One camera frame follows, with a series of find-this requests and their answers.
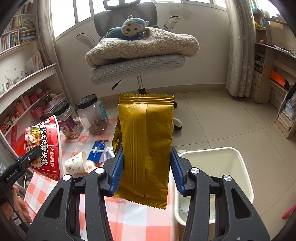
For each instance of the right beige curtain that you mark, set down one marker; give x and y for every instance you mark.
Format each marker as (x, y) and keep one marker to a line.
(242, 48)

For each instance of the grey office chair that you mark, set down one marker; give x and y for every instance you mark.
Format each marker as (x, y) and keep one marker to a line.
(115, 16)

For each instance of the beige curtain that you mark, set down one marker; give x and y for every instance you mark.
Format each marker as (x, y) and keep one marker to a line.
(46, 42)
(242, 48)

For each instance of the red gift bag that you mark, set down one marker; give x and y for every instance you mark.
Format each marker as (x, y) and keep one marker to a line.
(17, 141)

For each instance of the checkered orange white tablecloth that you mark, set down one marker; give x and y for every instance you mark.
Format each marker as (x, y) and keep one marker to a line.
(128, 220)

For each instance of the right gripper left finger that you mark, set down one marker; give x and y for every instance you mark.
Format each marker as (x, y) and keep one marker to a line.
(58, 217)

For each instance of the wooden desk shelf unit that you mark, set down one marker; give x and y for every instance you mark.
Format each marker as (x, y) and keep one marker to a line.
(274, 70)

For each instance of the clear jar with chestnuts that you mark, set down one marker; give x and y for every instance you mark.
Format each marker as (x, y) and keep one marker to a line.
(92, 113)

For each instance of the clear plastic water bottle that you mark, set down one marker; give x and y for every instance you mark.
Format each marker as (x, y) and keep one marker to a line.
(108, 153)

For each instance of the blue monkey plush toy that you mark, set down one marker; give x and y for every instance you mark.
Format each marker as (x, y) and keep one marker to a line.
(132, 29)

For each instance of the red plastic stool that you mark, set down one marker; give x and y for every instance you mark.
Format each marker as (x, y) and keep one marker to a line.
(290, 211)

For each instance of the nut jar purple label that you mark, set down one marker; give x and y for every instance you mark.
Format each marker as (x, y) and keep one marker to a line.
(68, 120)

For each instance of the yellow gold snack bag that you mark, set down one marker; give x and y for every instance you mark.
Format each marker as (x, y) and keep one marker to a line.
(144, 130)

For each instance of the beige fleece blanket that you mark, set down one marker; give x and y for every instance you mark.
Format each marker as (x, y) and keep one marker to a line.
(156, 42)

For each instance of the small floral paper cup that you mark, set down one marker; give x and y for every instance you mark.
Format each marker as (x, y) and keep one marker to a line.
(76, 164)

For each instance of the left hand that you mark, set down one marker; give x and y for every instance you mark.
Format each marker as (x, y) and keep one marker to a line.
(18, 205)

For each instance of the red noodle package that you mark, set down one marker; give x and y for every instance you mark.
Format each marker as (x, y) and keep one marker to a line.
(46, 134)

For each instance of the small blue snack box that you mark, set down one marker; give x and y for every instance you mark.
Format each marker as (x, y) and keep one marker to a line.
(97, 151)

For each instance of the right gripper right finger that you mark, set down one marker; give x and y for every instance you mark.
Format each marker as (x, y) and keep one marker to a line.
(236, 218)

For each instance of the left beige curtain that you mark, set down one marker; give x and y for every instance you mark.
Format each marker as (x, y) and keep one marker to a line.
(46, 42)

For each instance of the white trash bin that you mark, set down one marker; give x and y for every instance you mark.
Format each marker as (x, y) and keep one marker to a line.
(216, 163)

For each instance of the white wall bookshelf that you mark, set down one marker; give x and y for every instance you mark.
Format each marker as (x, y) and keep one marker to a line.
(27, 84)

